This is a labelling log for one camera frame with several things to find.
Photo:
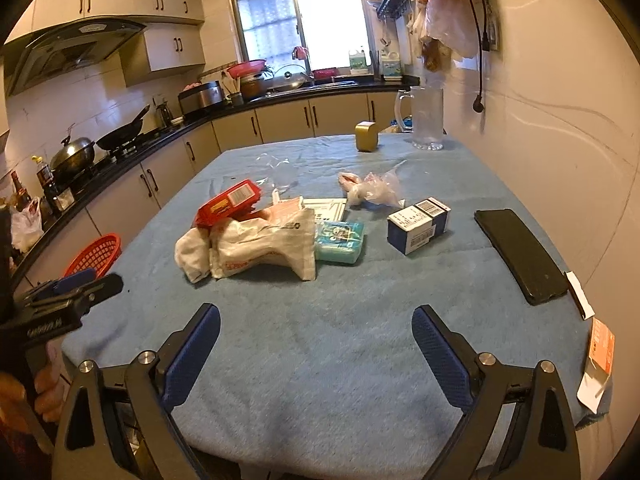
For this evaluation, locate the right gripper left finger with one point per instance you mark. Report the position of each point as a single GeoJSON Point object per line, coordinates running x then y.
{"type": "Point", "coordinates": [117, 421]}

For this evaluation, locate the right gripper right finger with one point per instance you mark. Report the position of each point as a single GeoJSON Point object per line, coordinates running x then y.
{"type": "Point", "coordinates": [541, 439]}

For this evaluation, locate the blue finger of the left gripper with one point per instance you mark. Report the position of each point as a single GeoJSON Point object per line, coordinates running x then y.
{"type": "Point", "coordinates": [73, 281]}

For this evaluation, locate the white tissue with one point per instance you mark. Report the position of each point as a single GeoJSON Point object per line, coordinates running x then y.
{"type": "Point", "coordinates": [192, 255]}

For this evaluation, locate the red cardboard box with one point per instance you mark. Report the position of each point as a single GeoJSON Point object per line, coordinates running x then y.
{"type": "Point", "coordinates": [238, 199]}

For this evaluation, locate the white paper bag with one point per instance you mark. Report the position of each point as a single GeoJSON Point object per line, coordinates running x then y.
{"type": "Point", "coordinates": [284, 237]}

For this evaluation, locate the clear plastic wrapper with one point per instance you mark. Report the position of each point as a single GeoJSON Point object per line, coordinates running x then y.
{"type": "Point", "coordinates": [273, 174]}

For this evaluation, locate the white blue carton box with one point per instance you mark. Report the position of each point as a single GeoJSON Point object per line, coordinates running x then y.
{"type": "Point", "coordinates": [415, 226]}

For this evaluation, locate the teal tissue pack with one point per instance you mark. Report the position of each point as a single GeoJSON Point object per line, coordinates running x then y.
{"type": "Point", "coordinates": [338, 242]}

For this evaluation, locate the pink plastic bag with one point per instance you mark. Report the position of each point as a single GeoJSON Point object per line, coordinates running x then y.
{"type": "Point", "coordinates": [374, 189]}

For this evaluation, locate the red plastic basket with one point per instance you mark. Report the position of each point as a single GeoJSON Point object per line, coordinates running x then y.
{"type": "Point", "coordinates": [99, 256]}

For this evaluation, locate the white plastic bag on counter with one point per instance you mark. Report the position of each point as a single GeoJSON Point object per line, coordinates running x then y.
{"type": "Point", "coordinates": [26, 225]}

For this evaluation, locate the dark soy sauce bottle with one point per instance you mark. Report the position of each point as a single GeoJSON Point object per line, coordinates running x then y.
{"type": "Point", "coordinates": [46, 180]}

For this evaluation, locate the red capped sauce bottle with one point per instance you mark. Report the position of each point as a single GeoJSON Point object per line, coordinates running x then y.
{"type": "Point", "coordinates": [22, 196]}

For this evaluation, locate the orange white paper slip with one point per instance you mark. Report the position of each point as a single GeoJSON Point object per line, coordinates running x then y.
{"type": "Point", "coordinates": [598, 366]}

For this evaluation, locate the steel wok with lid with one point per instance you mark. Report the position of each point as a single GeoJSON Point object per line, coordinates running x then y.
{"type": "Point", "coordinates": [76, 155]}

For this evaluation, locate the black frying pan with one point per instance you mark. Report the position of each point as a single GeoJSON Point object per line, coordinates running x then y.
{"type": "Point", "coordinates": [123, 134]}

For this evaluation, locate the black smartphone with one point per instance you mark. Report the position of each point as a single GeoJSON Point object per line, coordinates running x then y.
{"type": "Point", "coordinates": [536, 273]}

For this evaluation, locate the silver rice cooker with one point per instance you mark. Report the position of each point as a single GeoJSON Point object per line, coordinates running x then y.
{"type": "Point", "coordinates": [198, 100]}

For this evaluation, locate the range hood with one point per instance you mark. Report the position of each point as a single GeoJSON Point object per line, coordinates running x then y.
{"type": "Point", "coordinates": [63, 49]}

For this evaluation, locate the blue table cloth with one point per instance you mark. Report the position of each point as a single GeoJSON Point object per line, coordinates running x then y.
{"type": "Point", "coordinates": [324, 378]}

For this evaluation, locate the red plastic basin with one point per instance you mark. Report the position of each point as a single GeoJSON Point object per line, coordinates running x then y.
{"type": "Point", "coordinates": [247, 68]}

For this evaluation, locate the gold metal tin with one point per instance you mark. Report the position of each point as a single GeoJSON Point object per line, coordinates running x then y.
{"type": "Point", "coordinates": [366, 136]}

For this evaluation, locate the clear plastic pitcher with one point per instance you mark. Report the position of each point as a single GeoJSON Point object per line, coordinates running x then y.
{"type": "Point", "coordinates": [427, 116]}

